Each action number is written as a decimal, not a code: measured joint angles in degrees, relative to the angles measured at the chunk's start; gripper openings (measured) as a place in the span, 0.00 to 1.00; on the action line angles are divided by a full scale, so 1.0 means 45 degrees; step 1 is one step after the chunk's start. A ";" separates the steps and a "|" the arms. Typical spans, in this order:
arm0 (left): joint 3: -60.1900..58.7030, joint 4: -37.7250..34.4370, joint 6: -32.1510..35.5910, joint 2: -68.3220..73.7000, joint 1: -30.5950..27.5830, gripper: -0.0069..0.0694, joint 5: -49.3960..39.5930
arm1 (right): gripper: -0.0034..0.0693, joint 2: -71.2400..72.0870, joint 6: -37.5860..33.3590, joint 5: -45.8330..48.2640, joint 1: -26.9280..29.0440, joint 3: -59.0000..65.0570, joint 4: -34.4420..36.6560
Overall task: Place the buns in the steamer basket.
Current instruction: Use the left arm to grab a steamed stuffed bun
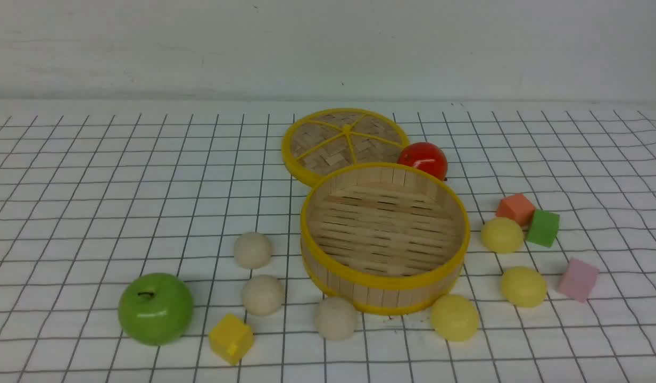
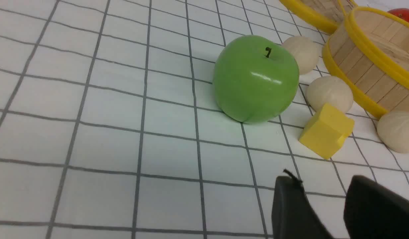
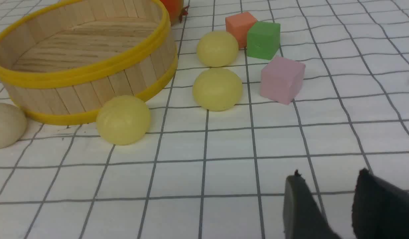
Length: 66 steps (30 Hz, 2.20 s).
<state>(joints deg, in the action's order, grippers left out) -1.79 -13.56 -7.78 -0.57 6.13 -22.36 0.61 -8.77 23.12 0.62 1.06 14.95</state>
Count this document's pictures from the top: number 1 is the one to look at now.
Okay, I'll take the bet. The white bun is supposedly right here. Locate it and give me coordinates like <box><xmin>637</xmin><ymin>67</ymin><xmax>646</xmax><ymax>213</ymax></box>
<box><xmin>233</xmin><ymin>232</ymin><xmax>273</xmax><ymax>270</ymax></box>
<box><xmin>314</xmin><ymin>296</ymin><xmax>358</xmax><ymax>341</ymax></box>
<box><xmin>241</xmin><ymin>274</ymin><xmax>286</xmax><ymax>316</ymax></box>

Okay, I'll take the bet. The yellow bun bottom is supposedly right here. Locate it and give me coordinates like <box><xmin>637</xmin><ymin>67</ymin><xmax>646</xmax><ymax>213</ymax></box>
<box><xmin>429</xmin><ymin>294</ymin><xmax>479</xmax><ymax>342</ymax></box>

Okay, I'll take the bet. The yellow bun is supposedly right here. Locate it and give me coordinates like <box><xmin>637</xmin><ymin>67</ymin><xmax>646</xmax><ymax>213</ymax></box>
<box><xmin>500</xmin><ymin>267</ymin><xmax>547</xmax><ymax>307</ymax></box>
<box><xmin>480</xmin><ymin>217</ymin><xmax>524</xmax><ymax>254</ymax></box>
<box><xmin>429</xmin><ymin>294</ymin><xmax>479</xmax><ymax>342</ymax></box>

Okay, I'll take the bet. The bamboo steamer lid yellow rim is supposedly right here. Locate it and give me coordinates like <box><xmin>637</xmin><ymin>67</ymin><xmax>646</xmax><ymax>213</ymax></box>
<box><xmin>281</xmin><ymin>107</ymin><xmax>410</xmax><ymax>187</ymax></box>

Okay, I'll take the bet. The bamboo steamer tray yellow rim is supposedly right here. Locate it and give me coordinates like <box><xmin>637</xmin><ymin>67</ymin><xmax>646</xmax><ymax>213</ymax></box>
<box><xmin>300</xmin><ymin>162</ymin><xmax>470</xmax><ymax>315</ymax></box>

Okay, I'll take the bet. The white grid tablecloth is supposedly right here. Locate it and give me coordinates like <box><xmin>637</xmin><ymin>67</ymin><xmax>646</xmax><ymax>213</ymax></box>
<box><xmin>0</xmin><ymin>101</ymin><xmax>656</xmax><ymax>382</ymax></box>

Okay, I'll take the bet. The red tomato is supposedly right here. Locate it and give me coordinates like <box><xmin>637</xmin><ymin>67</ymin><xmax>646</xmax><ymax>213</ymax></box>
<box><xmin>397</xmin><ymin>141</ymin><xmax>449</xmax><ymax>181</ymax></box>

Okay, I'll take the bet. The yellow foam cube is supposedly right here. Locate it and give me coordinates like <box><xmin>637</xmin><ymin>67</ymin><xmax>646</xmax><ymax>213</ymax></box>
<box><xmin>208</xmin><ymin>313</ymin><xmax>253</xmax><ymax>365</ymax></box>

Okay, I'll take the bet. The orange foam cube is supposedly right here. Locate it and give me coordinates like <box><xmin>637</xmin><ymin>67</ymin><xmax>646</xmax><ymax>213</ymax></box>
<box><xmin>495</xmin><ymin>194</ymin><xmax>535</xmax><ymax>227</ymax></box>

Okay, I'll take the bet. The green apple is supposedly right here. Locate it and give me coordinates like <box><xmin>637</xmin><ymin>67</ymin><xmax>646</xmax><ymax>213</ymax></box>
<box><xmin>117</xmin><ymin>272</ymin><xmax>194</xmax><ymax>346</ymax></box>

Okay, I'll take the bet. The green foam cube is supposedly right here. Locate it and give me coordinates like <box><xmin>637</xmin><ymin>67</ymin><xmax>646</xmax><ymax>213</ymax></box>
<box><xmin>526</xmin><ymin>209</ymin><xmax>560</xmax><ymax>247</ymax></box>

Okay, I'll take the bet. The pink foam cube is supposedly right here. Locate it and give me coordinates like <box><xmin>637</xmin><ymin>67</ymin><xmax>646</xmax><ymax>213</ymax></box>
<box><xmin>557</xmin><ymin>259</ymin><xmax>600</xmax><ymax>303</ymax></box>

